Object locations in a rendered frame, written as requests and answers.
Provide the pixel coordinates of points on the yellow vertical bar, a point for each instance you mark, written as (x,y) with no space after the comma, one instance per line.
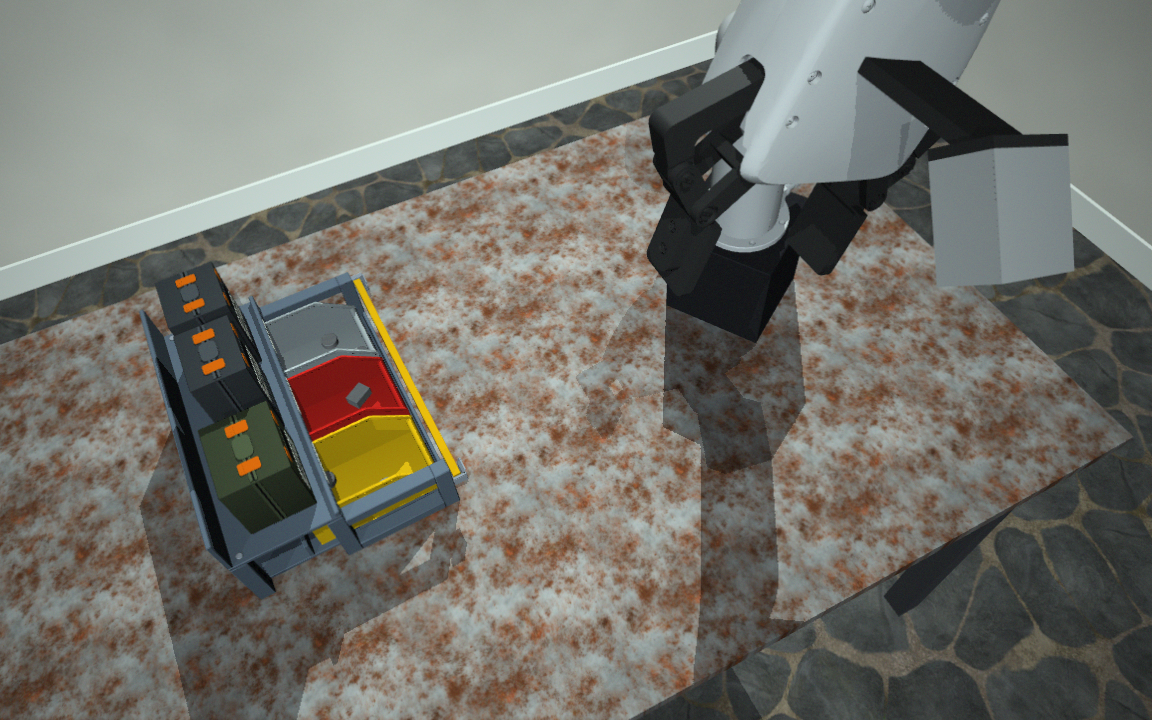
(408,380)

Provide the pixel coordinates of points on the olive green case with orange latches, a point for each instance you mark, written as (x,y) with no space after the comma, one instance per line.
(255,467)

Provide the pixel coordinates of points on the red open bin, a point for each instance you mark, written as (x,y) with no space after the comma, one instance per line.
(320,393)

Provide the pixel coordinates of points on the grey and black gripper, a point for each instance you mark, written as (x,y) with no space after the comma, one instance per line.
(803,57)

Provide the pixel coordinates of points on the grey metal bin rack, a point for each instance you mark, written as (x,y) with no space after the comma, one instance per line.
(256,558)

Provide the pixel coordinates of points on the yellow open bin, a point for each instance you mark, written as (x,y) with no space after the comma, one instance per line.
(370,449)

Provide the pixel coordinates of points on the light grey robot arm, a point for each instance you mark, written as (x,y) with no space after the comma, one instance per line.
(1001,204)

